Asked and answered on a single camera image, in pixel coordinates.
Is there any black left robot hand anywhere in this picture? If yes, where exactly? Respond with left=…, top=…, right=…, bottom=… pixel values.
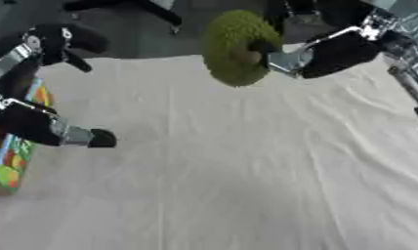
left=0, top=22, right=119, bottom=149

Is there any black chair base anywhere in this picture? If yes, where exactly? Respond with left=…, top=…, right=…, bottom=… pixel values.
left=62, top=0, right=184, bottom=35

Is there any green fuzzy plush toy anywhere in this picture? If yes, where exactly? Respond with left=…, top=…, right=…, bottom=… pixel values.
left=200, top=9, right=286, bottom=88

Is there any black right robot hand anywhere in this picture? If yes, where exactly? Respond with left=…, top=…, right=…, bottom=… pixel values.
left=248, top=0, right=391, bottom=80

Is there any cardboard box with colourful print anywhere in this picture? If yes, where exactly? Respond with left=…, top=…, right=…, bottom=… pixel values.
left=0, top=76, right=56, bottom=197

